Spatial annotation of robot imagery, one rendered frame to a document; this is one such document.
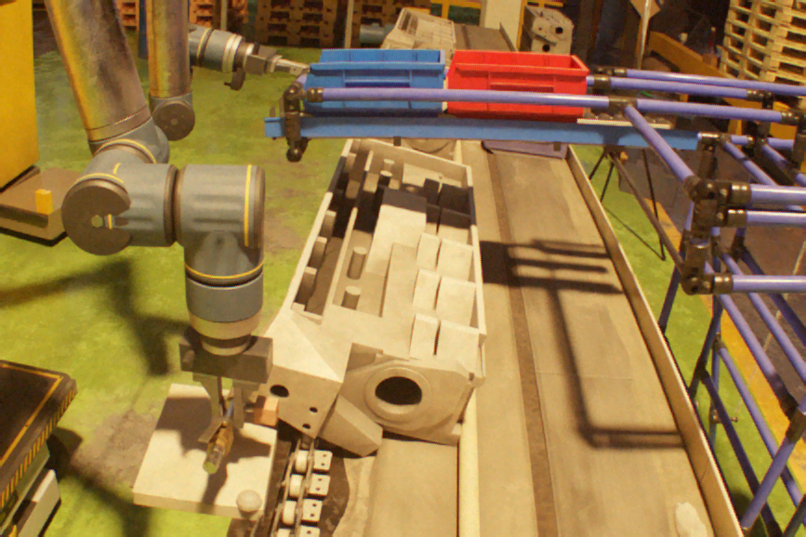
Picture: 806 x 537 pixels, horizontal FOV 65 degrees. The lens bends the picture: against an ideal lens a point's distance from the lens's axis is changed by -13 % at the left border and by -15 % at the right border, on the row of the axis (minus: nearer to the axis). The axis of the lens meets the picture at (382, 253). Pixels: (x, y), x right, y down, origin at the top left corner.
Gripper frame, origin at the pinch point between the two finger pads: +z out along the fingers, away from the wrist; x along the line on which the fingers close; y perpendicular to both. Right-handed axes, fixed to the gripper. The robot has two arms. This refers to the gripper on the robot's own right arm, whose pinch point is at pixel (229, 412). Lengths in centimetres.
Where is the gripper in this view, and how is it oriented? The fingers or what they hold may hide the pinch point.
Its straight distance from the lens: 112.3
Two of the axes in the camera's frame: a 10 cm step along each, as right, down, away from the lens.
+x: 9.9, 1.1, -0.3
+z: -0.9, 8.9, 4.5
